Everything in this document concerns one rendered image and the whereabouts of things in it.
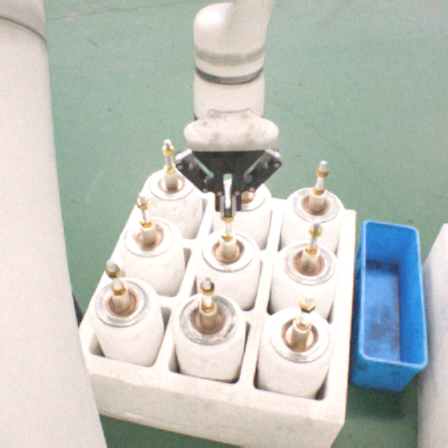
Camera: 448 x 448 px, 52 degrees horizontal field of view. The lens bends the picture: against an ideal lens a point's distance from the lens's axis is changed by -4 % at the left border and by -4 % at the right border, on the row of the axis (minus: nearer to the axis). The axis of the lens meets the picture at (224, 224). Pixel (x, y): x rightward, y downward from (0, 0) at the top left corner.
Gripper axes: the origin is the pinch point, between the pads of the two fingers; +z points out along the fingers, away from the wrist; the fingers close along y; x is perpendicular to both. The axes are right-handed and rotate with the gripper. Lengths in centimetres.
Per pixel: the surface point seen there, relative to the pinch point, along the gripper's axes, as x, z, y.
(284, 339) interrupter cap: 14.6, 10.1, -6.6
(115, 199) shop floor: -37, 35, 25
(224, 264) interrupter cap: 2.5, 10.0, 0.5
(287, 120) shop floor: -67, 35, -20
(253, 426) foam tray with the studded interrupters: 20.5, 24.6, -3.0
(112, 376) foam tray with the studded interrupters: 15.6, 17.5, 16.2
